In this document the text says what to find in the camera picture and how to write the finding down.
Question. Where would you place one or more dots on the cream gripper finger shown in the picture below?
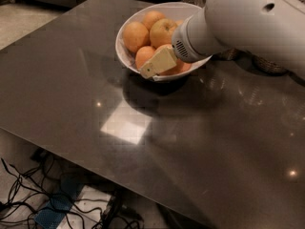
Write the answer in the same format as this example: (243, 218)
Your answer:
(163, 60)

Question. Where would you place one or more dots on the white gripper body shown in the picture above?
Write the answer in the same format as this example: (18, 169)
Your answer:
(181, 46)

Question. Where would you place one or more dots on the orange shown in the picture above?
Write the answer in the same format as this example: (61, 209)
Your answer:
(151, 17)
(162, 31)
(179, 22)
(135, 36)
(143, 55)
(183, 67)
(175, 69)

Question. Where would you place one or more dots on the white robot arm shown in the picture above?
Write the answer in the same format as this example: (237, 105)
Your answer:
(271, 29)

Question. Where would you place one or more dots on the white bowl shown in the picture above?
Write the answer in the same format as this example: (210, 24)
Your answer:
(173, 10)

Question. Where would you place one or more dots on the glass jar of cereal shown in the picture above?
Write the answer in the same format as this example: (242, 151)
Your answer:
(228, 55)

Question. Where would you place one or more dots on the glass jar of grains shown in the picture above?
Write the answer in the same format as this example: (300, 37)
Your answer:
(268, 66)

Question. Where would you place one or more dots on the blue floor mat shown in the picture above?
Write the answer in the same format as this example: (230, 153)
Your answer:
(60, 203)

